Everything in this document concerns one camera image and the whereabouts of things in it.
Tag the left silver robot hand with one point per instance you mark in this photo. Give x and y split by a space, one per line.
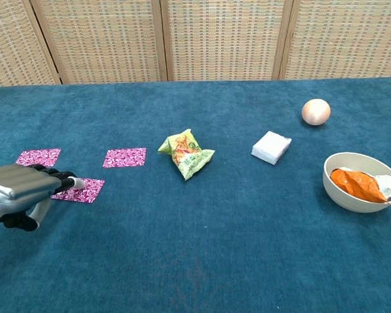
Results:
19 182

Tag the woven bamboo screen panel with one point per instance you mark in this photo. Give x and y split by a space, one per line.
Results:
345 39
9 42
101 39
225 39

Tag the green yellow snack bag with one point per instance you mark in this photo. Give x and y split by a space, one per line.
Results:
185 156

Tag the blue carpet table cover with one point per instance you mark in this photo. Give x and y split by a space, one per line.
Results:
195 244

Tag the white napkin stack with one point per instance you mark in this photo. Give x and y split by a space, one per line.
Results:
270 146

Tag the beige round onion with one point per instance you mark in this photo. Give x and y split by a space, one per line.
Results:
316 111

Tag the beige bowl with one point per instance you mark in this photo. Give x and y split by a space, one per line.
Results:
345 202

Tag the orange crumpled wrapper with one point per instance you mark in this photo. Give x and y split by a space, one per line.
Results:
355 184

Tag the orange snack packet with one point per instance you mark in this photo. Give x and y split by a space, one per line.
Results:
389 186

